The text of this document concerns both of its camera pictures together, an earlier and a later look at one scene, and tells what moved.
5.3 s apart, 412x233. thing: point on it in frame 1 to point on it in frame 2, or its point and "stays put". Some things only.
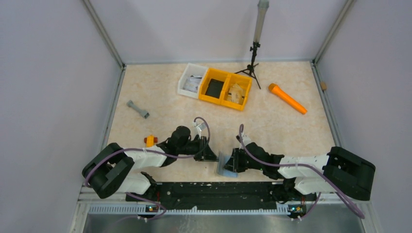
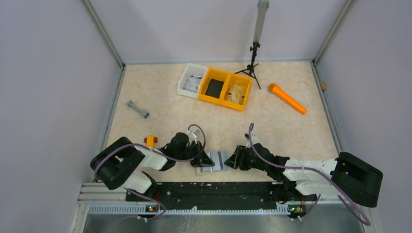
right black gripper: x=233 y=163 stays put
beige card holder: x=221 y=161 to x=209 y=169
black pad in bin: x=214 y=88 stays put
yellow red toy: x=150 y=140 stays put
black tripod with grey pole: x=262 y=11 stays put
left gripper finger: x=206 y=155 to x=201 y=160
